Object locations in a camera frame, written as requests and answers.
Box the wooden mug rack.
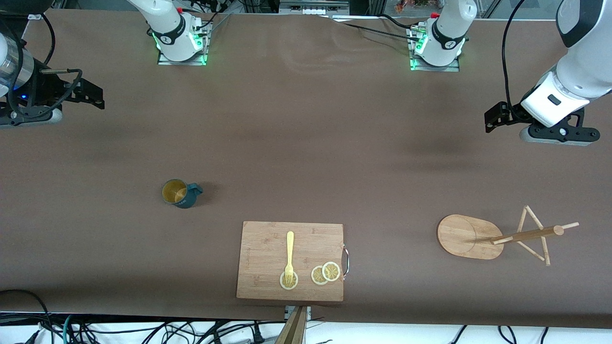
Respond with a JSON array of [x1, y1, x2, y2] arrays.
[[437, 205, 580, 267]]

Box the tangled black cables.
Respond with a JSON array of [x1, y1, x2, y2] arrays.
[[72, 319, 268, 344]]

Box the metal bracket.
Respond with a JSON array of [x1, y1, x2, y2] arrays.
[[284, 306, 312, 322]]

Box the yellow plastic fork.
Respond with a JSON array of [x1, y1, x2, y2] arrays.
[[284, 231, 295, 283]]

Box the teal mug with yellow inside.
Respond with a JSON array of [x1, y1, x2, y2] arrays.
[[162, 179, 204, 209]]

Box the white power strip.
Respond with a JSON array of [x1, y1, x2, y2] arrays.
[[279, 0, 350, 16]]

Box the bamboo cutting board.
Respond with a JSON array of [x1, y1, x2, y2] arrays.
[[236, 221, 345, 302]]

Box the black cable loop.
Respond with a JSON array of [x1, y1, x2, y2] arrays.
[[0, 289, 54, 344]]

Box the wooden bar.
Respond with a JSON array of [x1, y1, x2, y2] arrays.
[[275, 306, 307, 344]]

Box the teal cable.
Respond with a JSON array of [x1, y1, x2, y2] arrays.
[[62, 313, 80, 344]]

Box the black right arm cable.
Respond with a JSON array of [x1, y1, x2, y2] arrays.
[[0, 13, 83, 120]]

